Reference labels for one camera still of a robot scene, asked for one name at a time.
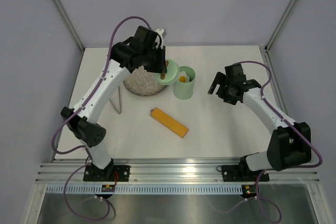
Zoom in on green round lid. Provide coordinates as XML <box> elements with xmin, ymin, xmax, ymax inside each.
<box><xmin>153</xmin><ymin>59</ymin><xmax>180</xmax><ymax>86</ymax></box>

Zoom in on toy fried egg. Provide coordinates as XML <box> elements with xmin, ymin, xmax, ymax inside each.
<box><xmin>178</xmin><ymin>71</ymin><xmax>190</xmax><ymax>83</ymax></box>

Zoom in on green cylindrical lunch container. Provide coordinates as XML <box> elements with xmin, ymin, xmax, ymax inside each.
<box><xmin>173</xmin><ymin>66</ymin><xmax>196</xmax><ymax>100</ymax></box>

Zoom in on metal food tongs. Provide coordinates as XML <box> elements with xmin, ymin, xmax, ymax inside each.
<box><xmin>109</xmin><ymin>86</ymin><xmax>122</xmax><ymax>115</ymax></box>

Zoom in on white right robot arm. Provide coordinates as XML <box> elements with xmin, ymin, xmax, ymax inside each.
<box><xmin>208</xmin><ymin>62</ymin><xmax>312</xmax><ymax>182</ymax></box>

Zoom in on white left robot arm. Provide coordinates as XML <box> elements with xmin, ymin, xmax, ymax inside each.
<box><xmin>61</xmin><ymin>26</ymin><xmax>167</xmax><ymax>181</ymax></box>

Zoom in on yellow rectangular box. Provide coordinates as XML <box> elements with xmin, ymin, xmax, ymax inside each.
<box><xmin>150</xmin><ymin>108</ymin><xmax>189</xmax><ymax>138</ymax></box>

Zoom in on glittery round plate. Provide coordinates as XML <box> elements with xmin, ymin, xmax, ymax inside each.
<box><xmin>123</xmin><ymin>67</ymin><xmax>166</xmax><ymax>97</ymax></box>

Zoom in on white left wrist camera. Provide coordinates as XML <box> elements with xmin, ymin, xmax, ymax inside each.
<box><xmin>154</xmin><ymin>28</ymin><xmax>166</xmax><ymax>48</ymax></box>

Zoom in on aluminium right frame rail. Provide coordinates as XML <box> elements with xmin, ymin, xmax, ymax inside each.
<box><xmin>258</xmin><ymin>46</ymin><xmax>275</xmax><ymax>78</ymax></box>

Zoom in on aluminium corner frame post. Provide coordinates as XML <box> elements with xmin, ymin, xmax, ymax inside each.
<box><xmin>265</xmin><ymin>0</ymin><xmax>299</xmax><ymax>53</ymax></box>

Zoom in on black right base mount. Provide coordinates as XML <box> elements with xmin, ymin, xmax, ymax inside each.
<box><xmin>216</xmin><ymin>165</ymin><xmax>270</xmax><ymax>182</ymax></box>

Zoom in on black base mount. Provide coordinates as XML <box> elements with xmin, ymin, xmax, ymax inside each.
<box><xmin>83</xmin><ymin>165</ymin><xmax>131</xmax><ymax>182</ymax></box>
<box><xmin>216</xmin><ymin>165</ymin><xmax>270</xmax><ymax>182</ymax></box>

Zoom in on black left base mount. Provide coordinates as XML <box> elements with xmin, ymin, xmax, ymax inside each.
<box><xmin>83</xmin><ymin>165</ymin><xmax>131</xmax><ymax>182</ymax></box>

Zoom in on aluminium left frame post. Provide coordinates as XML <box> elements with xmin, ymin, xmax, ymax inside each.
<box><xmin>51</xmin><ymin>0</ymin><xmax>85</xmax><ymax>53</ymax></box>

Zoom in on aluminium front rail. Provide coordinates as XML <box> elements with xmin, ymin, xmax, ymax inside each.
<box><xmin>35</xmin><ymin>158</ymin><xmax>320</xmax><ymax>184</ymax></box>

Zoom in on white slotted cable duct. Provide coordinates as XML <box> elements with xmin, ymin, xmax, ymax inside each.
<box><xmin>46</xmin><ymin>184</ymin><xmax>243</xmax><ymax>195</ymax></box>

